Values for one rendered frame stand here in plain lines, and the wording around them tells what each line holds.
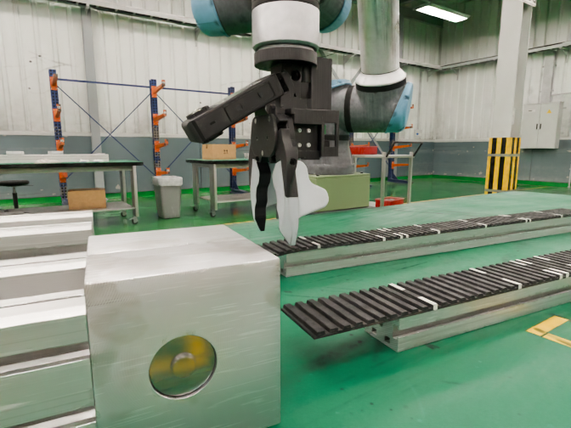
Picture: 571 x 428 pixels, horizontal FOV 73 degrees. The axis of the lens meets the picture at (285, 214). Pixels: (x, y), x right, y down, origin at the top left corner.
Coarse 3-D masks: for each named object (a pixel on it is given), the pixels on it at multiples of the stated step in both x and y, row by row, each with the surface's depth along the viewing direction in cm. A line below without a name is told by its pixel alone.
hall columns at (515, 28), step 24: (504, 0) 554; (504, 24) 557; (528, 24) 555; (504, 48) 560; (528, 48) 559; (504, 72) 563; (504, 96) 566; (504, 120) 570; (504, 144) 571; (504, 168) 574
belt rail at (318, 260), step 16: (512, 224) 63; (528, 224) 64; (544, 224) 66; (560, 224) 70; (400, 240) 53; (416, 240) 54; (432, 240) 55; (448, 240) 58; (464, 240) 59; (480, 240) 60; (496, 240) 62; (512, 240) 63; (288, 256) 45; (304, 256) 46; (320, 256) 47; (336, 256) 49; (352, 256) 50; (368, 256) 50; (384, 256) 52; (400, 256) 53; (288, 272) 46; (304, 272) 47
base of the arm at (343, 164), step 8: (328, 136) 95; (344, 136) 97; (344, 144) 97; (344, 152) 97; (304, 160) 98; (312, 160) 97; (320, 160) 97; (328, 160) 95; (336, 160) 96; (344, 160) 96; (352, 160) 102; (312, 168) 96; (320, 168) 95; (328, 168) 95; (336, 168) 95; (344, 168) 96; (352, 168) 99
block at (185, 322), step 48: (96, 240) 23; (144, 240) 23; (192, 240) 23; (240, 240) 23; (96, 288) 16; (144, 288) 17; (192, 288) 18; (240, 288) 19; (96, 336) 16; (144, 336) 17; (192, 336) 18; (240, 336) 19; (96, 384) 17; (144, 384) 18; (192, 384) 19; (240, 384) 20
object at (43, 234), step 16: (0, 224) 36; (16, 224) 37; (32, 224) 37; (48, 224) 34; (64, 224) 34; (80, 224) 34; (0, 240) 30; (16, 240) 31; (32, 240) 31; (48, 240) 32; (64, 240) 32; (80, 240) 33; (0, 256) 31; (16, 256) 32; (32, 256) 32
